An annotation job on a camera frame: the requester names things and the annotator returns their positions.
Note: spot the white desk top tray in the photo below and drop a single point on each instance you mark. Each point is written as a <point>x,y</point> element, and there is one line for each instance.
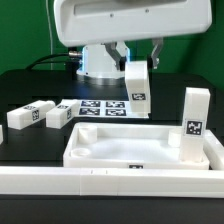
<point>108,145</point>

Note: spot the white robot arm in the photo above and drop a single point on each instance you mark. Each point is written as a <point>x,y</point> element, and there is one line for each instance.
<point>97,63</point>

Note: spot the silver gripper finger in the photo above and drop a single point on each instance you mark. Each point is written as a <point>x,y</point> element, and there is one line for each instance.
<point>118,52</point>
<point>157,48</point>

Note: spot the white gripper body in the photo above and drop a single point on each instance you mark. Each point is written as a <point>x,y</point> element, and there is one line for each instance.
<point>81,22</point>

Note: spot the white L-shaped fence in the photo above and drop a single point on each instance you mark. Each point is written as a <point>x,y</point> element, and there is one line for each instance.
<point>32,164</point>

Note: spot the white marker sheet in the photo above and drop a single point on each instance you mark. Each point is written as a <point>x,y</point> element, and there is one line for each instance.
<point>101,108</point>

